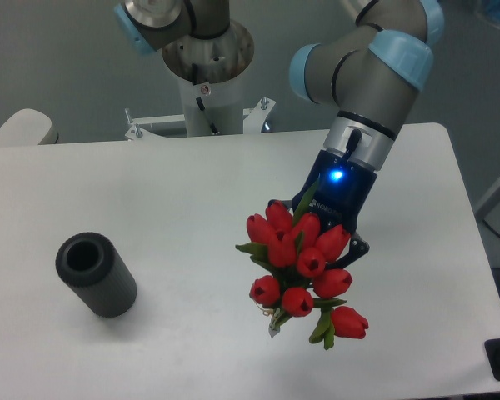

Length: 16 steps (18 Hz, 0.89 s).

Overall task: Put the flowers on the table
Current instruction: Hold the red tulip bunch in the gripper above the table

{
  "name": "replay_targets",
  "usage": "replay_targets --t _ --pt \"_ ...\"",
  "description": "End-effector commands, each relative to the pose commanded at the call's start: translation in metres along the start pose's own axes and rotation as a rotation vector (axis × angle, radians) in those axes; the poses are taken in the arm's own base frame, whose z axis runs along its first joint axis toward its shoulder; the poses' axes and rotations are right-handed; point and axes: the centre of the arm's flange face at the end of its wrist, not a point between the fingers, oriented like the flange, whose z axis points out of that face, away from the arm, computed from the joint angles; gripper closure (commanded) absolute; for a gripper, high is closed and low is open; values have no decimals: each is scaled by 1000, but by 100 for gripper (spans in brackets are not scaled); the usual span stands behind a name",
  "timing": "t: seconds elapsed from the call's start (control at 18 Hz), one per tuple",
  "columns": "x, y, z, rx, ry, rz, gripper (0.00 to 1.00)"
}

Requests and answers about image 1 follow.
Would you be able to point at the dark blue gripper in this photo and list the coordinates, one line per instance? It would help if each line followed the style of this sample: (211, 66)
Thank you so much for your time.
(342, 189)

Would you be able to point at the red tulip bouquet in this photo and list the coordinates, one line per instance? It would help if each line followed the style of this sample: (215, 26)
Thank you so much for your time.
(291, 247)

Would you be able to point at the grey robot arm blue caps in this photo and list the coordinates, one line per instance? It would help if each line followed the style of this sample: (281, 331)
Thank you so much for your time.
(373, 76)

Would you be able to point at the dark grey ribbed vase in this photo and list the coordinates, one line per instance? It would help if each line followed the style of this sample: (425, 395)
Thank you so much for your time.
(91, 266)

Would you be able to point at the beige chair backrest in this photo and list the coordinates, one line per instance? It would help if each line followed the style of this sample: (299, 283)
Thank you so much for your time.
(28, 127)

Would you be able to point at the white metal base frame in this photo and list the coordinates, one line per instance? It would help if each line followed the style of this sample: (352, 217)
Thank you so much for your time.
(201, 123)

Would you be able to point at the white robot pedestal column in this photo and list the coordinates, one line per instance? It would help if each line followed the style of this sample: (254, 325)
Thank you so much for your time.
(210, 72)

